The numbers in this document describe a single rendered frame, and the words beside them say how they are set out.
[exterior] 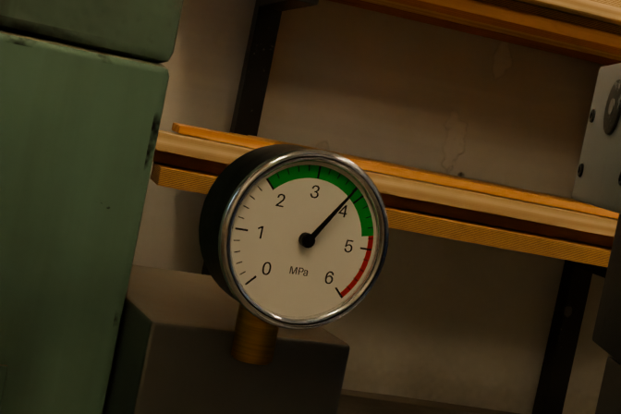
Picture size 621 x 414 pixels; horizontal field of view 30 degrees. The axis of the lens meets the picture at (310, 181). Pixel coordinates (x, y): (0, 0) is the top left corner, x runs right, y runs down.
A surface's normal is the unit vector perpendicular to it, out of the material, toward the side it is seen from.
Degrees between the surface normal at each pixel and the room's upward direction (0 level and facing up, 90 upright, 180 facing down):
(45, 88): 90
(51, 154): 90
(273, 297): 90
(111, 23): 90
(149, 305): 0
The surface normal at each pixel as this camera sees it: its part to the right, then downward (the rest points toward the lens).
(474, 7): 0.25, 0.11
